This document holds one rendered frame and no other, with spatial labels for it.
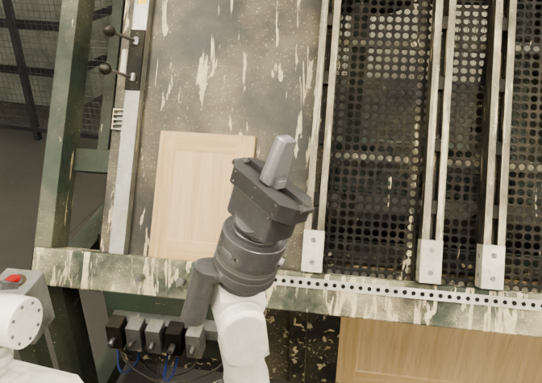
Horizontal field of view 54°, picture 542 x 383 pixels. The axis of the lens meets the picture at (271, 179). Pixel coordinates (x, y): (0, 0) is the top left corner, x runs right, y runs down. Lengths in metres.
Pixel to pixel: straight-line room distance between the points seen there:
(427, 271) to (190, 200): 0.75
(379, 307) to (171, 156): 0.80
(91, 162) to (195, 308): 1.22
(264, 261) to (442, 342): 1.43
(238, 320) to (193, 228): 1.01
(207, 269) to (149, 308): 1.06
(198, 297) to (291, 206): 0.19
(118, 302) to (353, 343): 0.85
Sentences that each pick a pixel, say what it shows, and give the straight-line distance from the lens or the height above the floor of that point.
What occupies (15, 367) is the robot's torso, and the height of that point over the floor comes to 1.33.
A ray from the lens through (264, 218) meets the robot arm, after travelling 0.64.
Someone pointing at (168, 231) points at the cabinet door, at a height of 0.96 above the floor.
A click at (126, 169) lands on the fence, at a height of 1.13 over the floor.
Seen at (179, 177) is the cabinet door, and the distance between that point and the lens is 1.72.
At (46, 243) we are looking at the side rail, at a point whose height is 0.92.
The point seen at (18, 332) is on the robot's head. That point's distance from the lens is 0.76.
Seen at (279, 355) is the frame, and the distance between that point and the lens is 2.15.
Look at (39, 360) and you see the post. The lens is 1.85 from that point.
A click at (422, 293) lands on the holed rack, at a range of 1.62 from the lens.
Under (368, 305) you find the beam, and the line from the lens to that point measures 1.62.
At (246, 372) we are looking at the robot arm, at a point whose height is 1.28.
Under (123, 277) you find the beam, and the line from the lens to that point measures 1.74.
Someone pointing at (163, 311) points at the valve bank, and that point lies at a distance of 1.74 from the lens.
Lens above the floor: 1.90
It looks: 28 degrees down
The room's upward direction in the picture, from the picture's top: straight up
